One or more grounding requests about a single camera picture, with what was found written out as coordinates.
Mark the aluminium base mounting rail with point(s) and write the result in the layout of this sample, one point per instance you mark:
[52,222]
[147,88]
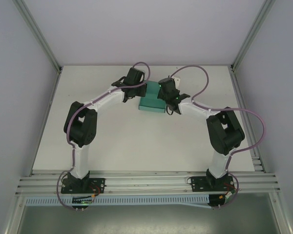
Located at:
[149,181]

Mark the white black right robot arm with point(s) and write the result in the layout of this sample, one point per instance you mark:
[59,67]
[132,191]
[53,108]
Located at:
[219,161]

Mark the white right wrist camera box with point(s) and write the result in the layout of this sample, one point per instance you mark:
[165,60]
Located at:
[176,79]

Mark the aluminium table side rail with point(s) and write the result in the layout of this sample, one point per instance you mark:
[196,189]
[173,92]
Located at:
[46,122]

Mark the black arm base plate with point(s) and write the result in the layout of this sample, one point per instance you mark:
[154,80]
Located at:
[197,185]
[100,181]

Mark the teal cloth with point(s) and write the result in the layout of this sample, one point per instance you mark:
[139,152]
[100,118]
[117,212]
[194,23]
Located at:
[151,106]

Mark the aluminium upright frame post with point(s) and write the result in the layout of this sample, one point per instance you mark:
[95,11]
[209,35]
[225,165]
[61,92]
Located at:
[40,36]
[250,36]

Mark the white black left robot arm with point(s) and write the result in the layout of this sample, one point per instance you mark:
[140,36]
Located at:
[81,156]

